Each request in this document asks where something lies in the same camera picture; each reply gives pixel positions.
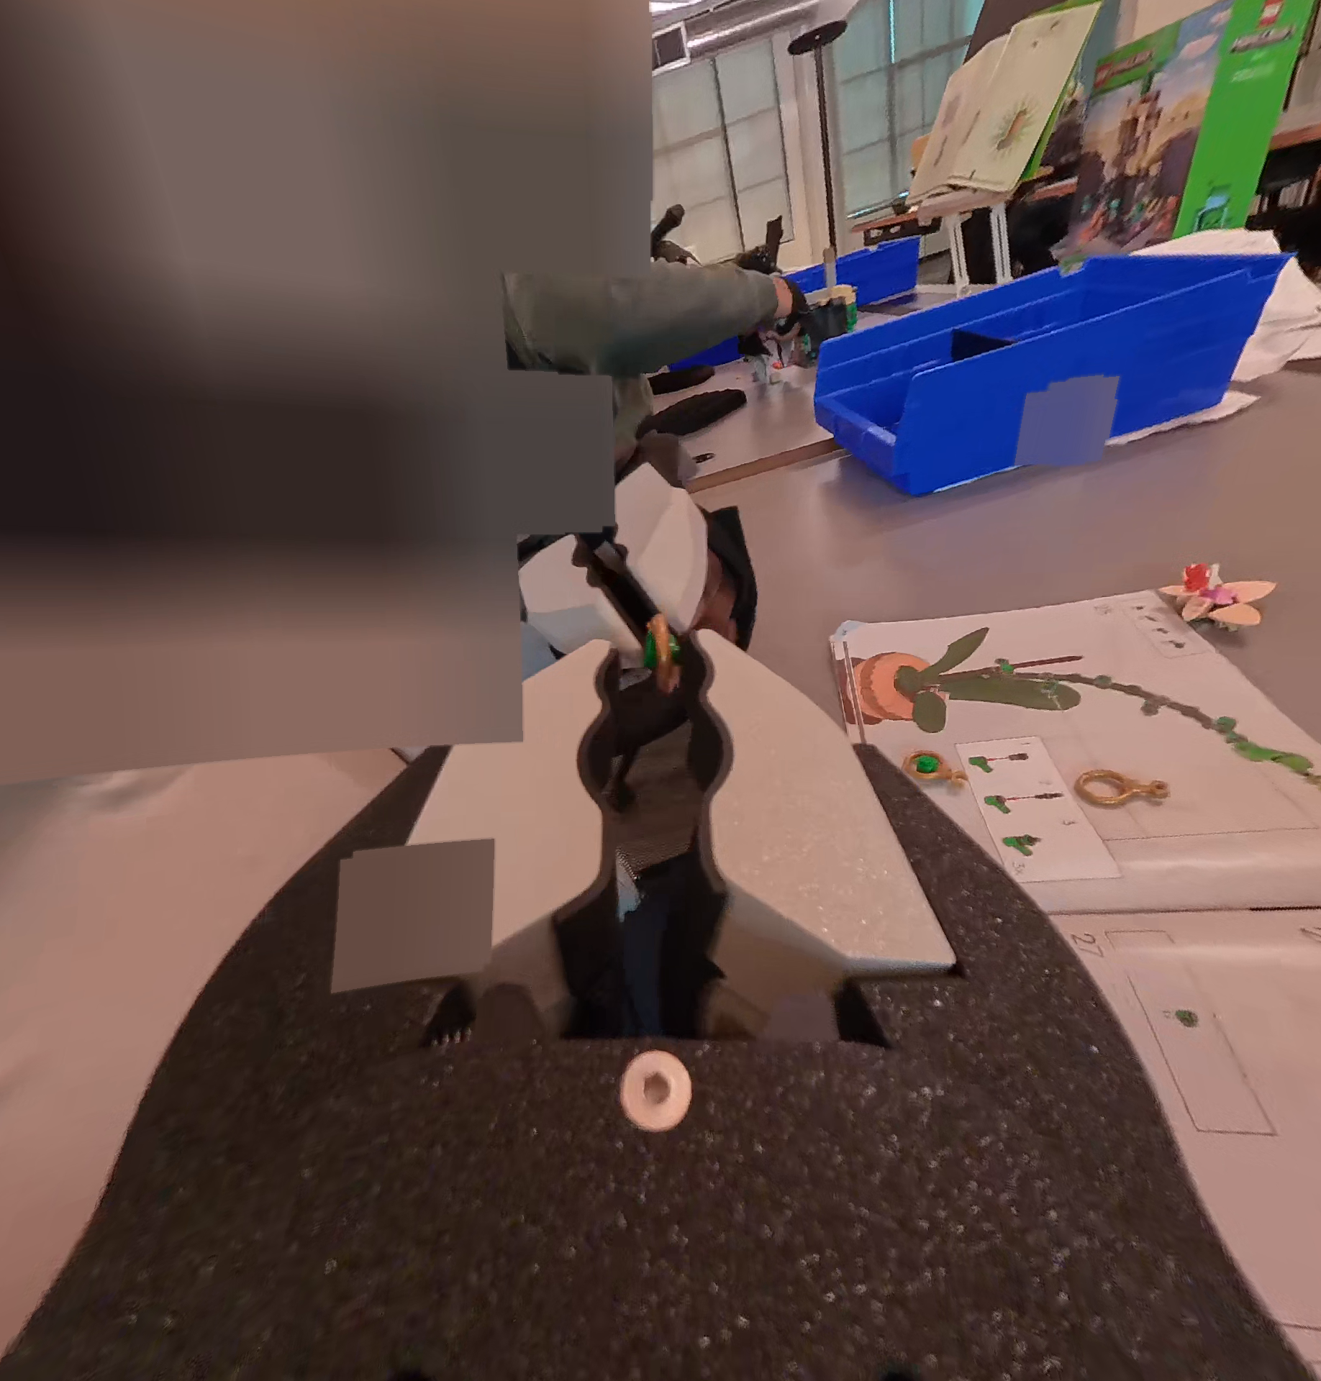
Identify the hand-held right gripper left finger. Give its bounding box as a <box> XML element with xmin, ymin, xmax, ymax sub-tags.
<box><xmin>404</xmin><ymin>638</ymin><xmax>623</xmax><ymax>1041</ymax></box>

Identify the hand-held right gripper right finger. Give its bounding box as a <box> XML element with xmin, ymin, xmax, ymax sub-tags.
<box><xmin>671</xmin><ymin>629</ymin><xmax>960</xmax><ymax>1043</ymax></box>

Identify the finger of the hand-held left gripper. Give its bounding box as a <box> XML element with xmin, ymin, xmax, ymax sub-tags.
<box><xmin>522</xmin><ymin>526</ymin><xmax>662</xmax><ymax>660</ymax></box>
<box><xmin>613</xmin><ymin>462</ymin><xmax>711</xmax><ymax>645</ymax></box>

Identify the gold ring piece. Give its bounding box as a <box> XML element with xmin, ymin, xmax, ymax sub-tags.
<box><xmin>1072</xmin><ymin>766</ymin><xmax>1172</xmax><ymax>813</ymax></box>

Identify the another person's forearm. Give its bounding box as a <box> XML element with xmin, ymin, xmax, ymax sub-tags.
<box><xmin>503</xmin><ymin>259</ymin><xmax>797</xmax><ymax>377</ymax></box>

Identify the grey desk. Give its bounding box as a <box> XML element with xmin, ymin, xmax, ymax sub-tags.
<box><xmin>616</xmin><ymin>348</ymin><xmax>1321</xmax><ymax>1381</ymax></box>

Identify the blue plastic storage bin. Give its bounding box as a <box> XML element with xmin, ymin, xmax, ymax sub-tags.
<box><xmin>676</xmin><ymin>234</ymin><xmax>924</xmax><ymax>369</ymax></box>
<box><xmin>814</xmin><ymin>250</ymin><xmax>1295</xmax><ymax>498</ymax></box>

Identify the black pole lamp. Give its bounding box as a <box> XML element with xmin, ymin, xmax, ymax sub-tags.
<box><xmin>783</xmin><ymin>22</ymin><xmax>849</xmax><ymax>296</ymax></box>

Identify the open instruction booklet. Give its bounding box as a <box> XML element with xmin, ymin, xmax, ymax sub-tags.
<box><xmin>830</xmin><ymin>590</ymin><xmax>1321</xmax><ymax>1343</ymax></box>

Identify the pink brick flower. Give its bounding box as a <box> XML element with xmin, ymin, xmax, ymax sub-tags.
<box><xmin>1160</xmin><ymin>560</ymin><xmax>1280</xmax><ymax>633</ymax></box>

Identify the open illustrated book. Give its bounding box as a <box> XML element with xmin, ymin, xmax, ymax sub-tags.
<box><xmin>906</xmin><ymin>0</ymin><xmax>1106</xmax><ymax>206</ymax></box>

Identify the white plastic bag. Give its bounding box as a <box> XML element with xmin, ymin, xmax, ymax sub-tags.
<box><xmin>1097</xmin><ymin>226</ymin><xmax>1321</xmax><ymax>452</ymax></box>

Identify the green toy set box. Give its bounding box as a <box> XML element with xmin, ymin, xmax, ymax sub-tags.
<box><xmin>1059</xmin><ymin>0</ymin><xmax>1321</xmax><ymax>262</ymax></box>

